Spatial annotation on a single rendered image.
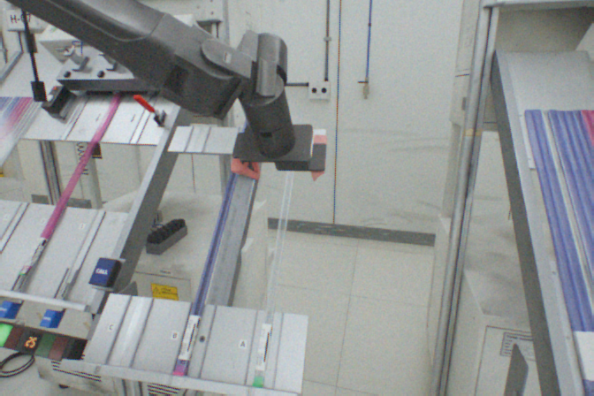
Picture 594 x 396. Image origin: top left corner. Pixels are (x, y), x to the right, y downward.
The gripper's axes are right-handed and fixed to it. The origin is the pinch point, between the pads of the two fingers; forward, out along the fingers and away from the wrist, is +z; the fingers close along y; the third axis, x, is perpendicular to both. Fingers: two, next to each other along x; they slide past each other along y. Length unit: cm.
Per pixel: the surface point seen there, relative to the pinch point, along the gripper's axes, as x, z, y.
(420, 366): 20, 118, -41
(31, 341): 28, 18, 49
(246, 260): 10.1, 16.1, 9.3
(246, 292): 15.1, 21.1, 9.7
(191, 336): 24.9, 6.7, 12.6
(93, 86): -33, 10, 59
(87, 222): 4.3, 14.8, 46.8
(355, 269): -33, 168, -15
